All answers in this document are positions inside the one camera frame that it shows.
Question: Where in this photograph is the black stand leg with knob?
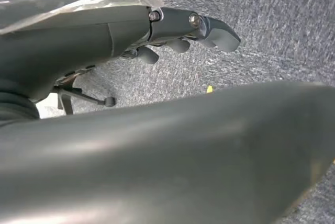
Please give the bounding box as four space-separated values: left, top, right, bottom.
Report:
56 87 116 116

